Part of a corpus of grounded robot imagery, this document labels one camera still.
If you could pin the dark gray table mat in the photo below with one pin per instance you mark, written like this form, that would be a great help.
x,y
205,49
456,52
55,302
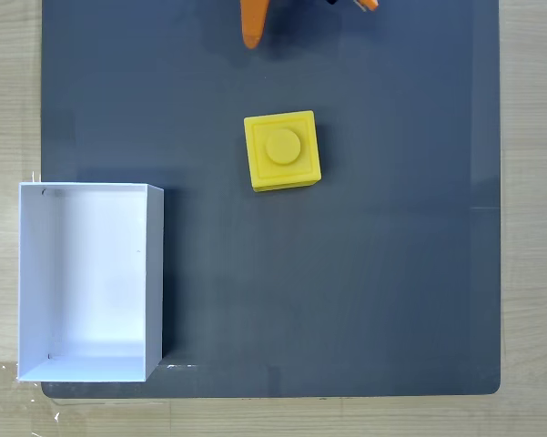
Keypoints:
x,y
346,273

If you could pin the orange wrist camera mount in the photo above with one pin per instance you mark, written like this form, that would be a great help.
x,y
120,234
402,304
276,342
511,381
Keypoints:
x,y
367,4

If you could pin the white open cardboard box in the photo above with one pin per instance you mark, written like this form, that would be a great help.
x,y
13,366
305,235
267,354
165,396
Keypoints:
x,y
91,282

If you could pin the clear adhesive tape patch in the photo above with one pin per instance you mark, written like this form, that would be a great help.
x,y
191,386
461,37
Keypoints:
x,y
9,391

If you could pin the yellow square block with stud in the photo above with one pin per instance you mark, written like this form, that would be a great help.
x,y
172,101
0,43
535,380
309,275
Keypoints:
x,y
282,148

